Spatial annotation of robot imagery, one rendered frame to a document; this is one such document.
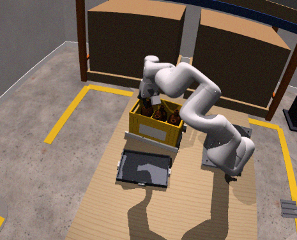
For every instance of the brown glass bottle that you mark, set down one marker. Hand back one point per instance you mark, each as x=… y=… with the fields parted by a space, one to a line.
x=162 y=113
x=173 y=122
x=175 y=116

